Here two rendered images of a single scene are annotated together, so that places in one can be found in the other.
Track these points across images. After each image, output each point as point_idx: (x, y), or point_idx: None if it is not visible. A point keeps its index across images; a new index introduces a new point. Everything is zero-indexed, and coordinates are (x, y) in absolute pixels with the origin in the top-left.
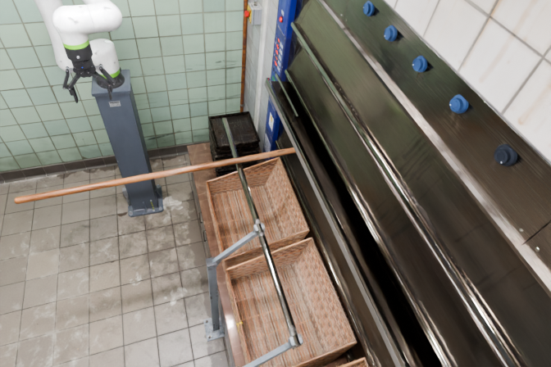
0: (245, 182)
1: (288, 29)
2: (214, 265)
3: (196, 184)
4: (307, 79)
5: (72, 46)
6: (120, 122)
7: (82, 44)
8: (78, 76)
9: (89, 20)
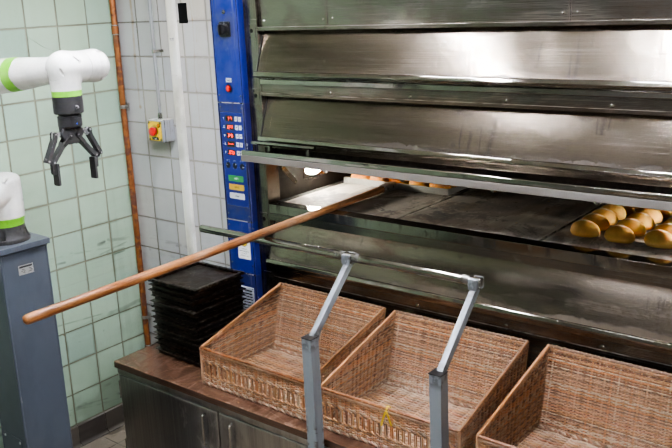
0: (292, 241)
1: (244, 91)
2: (317, 338)
3: (173, 382)
4: (298, 122)
5: (72, 92)
6: (30, 307)
7: (80, 90)
8: (67, 141)
9: (88, 60)
